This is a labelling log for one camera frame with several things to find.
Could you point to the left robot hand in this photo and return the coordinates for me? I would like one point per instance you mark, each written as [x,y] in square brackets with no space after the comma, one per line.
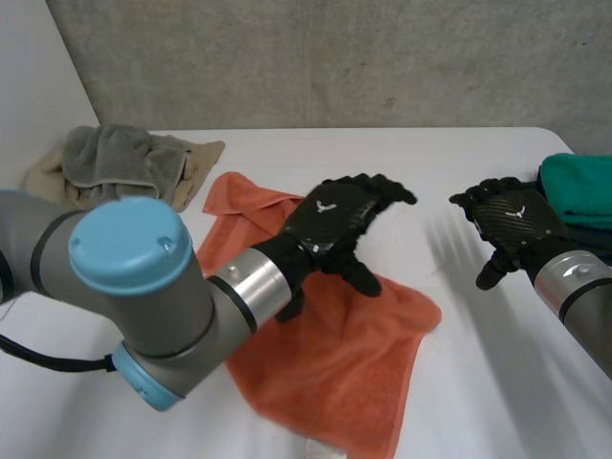
[330,220]

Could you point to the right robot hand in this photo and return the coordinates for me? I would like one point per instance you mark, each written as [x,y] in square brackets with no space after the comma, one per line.
[514,217]

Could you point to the coral towel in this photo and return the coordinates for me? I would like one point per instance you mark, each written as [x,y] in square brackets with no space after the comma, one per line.
[334,363]

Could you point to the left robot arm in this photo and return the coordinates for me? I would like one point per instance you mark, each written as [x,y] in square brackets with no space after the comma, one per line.
[143,296]

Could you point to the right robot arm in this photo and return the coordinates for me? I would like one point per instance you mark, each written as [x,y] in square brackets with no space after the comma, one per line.
[581,301]

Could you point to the teal towel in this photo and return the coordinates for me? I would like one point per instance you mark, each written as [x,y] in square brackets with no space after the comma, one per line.
[581,186]

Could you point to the dark blue cloth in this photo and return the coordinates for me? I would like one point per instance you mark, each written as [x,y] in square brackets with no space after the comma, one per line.
[593,241]

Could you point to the grey towel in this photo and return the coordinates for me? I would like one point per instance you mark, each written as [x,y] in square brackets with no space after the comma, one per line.
[115,158]

